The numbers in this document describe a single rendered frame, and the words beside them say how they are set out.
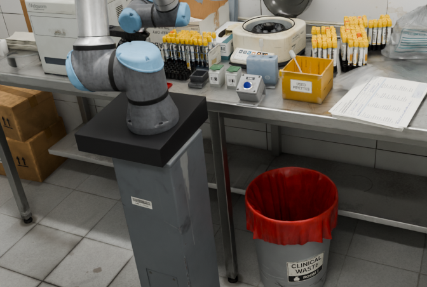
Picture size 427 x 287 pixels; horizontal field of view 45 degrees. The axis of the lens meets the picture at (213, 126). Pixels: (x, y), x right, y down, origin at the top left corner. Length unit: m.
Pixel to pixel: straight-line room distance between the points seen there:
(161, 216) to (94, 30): 0.57
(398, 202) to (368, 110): 0.74
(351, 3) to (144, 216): 1.17
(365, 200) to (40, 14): 1.48
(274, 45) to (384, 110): 0.50
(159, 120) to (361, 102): 0.62
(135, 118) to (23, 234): 1.47
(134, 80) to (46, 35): 0.76
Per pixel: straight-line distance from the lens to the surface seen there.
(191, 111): 1.50
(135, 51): 1.38
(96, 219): 2.71
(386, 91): 1.71
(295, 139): 2.49
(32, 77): 2.16
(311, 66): 1.75
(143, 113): 1.41
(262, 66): 1.75
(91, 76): 1.42
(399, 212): 2.20
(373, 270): 2.33
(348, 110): 1.59
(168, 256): 1.66
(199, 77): 1.80
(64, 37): 2.01
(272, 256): 2.01
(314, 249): 1.99
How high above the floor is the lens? 1.64
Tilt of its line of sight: 30 degrees down
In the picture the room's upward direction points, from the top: 6 degrees counter-clockwise
